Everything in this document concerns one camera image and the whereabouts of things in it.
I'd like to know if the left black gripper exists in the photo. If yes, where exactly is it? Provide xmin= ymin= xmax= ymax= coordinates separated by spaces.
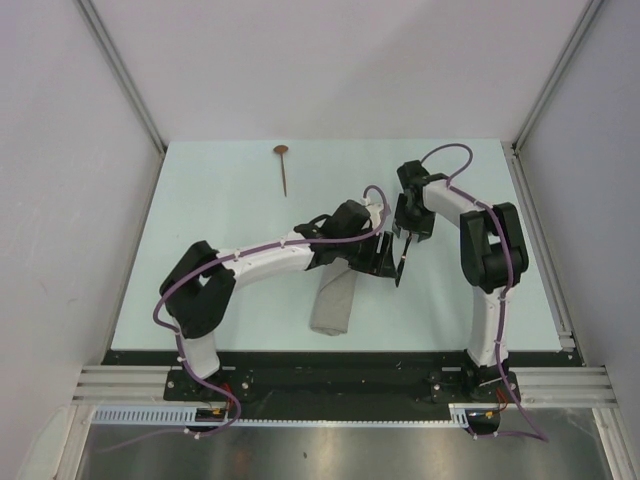
xmin=338 ymin=227 xmax=396 ymax=279

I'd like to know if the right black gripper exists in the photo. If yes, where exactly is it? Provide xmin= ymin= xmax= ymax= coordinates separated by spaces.
xmin=392 ymin=193 xmax=436 ymax=241

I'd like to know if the silver knife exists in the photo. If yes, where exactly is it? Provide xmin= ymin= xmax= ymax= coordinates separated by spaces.
xmin=395 ymin=232 xmax=414 ymax=287

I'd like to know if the grey cloth napkin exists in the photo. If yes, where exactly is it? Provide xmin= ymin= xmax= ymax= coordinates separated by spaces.
xmin=310 ymin=259 xmax=358 ymax=337

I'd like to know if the brown wooden spoon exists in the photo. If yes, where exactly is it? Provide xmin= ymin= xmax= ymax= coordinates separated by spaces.
xmin=273 ymin=144 xmax=289 ymax=196

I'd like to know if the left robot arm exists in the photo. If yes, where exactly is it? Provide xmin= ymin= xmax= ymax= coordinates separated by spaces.
xmin=154 ymin=199 xmax=396 ymax=400

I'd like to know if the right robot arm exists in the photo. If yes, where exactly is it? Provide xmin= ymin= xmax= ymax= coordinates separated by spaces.
xmin=392 ymin=160 xmax=529 ymax=401

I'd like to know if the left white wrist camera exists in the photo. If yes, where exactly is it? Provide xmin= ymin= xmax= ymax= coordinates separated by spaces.
xmin=361 ymin=197 xmax=389 ymax=229

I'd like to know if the white slotted cable duct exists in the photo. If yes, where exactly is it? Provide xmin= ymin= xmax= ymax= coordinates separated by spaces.
xmin=92 ymin=404 xmax=499 ymax=431

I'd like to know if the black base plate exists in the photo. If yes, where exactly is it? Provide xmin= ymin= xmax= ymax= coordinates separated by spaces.
xmin=102 ymin=350 xmax=583 ymax=419

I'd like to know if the aluminium cross rail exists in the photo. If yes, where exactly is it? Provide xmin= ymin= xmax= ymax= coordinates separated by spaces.
xmin=72 ymin=366 xmax=618 ymax=408

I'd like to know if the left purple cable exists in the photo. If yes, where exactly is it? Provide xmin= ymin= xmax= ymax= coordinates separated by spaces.
xmin=94 ymin=185 xmax=392 ymax=454

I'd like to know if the purple cable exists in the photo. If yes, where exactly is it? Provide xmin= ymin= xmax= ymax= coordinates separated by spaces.
xmin=94 ymin=185 xmax=392 ymax=454
xmin=420 ymin=143 xmax=549 ymax=444

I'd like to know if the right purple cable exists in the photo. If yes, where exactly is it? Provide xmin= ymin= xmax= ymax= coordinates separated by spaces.
xmin=420 ymin=143 xmax=549 ymax=444

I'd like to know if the right aluminium frame post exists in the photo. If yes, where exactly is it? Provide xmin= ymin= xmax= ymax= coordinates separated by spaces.
xmin=511 ymin=0 xmax=609 ymax=155

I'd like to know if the aluminium frame post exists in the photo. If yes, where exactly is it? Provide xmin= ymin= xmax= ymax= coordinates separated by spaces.
xmin=73 ymin=0 xmax=168 ymax=157
xmin=511 ymin=0 xmax=609 ymax=155

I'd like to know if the left aluminium frame post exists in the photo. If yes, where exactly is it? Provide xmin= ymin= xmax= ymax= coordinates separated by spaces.
xmin=73 ymin=0 xmax=168 ymax=157

